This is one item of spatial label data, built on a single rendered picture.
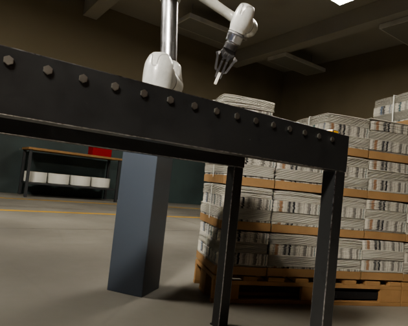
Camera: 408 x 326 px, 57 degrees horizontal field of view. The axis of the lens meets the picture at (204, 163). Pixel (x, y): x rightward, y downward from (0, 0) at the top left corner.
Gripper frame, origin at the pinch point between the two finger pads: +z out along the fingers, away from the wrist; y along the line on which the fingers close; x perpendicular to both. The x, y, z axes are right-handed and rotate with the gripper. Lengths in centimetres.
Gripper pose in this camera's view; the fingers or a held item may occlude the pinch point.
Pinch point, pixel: (217, 78)
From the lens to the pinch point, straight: 215.7
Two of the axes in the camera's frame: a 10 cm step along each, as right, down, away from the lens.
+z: -3.9, 8.8, 2.8
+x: -0.1, 3.0, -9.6
